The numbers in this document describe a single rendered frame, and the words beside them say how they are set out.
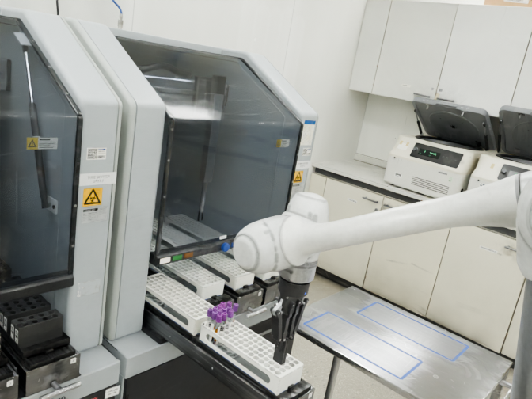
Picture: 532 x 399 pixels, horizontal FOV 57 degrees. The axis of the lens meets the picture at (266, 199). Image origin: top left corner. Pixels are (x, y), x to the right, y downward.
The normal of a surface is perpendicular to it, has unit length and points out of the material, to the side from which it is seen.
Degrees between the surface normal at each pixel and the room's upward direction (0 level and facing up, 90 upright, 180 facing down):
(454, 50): 90
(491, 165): 59
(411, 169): 90
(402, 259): 90
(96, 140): 90
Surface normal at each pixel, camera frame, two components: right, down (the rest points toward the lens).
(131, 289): 0.74, 0.30
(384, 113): -0.66, 0.10
